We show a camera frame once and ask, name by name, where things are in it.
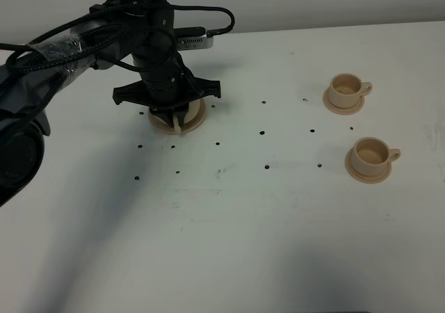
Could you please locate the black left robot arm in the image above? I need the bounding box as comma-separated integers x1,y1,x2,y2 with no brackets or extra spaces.
1,0,231,202

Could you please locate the beige teapot saucer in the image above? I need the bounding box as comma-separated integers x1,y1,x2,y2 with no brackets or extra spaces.
150,98,207,135

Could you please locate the beige near teacup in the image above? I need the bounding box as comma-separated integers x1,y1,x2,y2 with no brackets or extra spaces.
350,137,401,177

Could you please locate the braided black arm cable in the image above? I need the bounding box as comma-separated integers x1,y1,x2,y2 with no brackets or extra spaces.
0,3,154,74

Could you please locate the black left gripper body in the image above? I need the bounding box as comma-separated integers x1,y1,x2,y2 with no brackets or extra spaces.
112,27,221,111

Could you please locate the beige near cup saucer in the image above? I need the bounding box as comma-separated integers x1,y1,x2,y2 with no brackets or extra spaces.
345,149,392,184

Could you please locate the beige teacup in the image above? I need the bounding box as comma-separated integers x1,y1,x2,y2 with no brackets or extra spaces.
327,73,373,109
350,137,401,177

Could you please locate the beige far teacup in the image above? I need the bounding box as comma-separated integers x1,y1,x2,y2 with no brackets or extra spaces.
327,73,373,109

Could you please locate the beige ceramic teapot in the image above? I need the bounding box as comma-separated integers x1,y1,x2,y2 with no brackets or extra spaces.
149,99,206,135

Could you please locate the beige far cup saucer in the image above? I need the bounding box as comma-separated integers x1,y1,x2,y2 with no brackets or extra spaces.
323,88,364,115

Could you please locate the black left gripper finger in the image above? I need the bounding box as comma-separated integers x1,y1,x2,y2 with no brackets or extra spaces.
175,103,189,125
149,107,174,127

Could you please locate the beige cup saucer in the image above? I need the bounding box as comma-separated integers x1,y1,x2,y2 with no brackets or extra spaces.
323,88,364,115
345,149,392,184

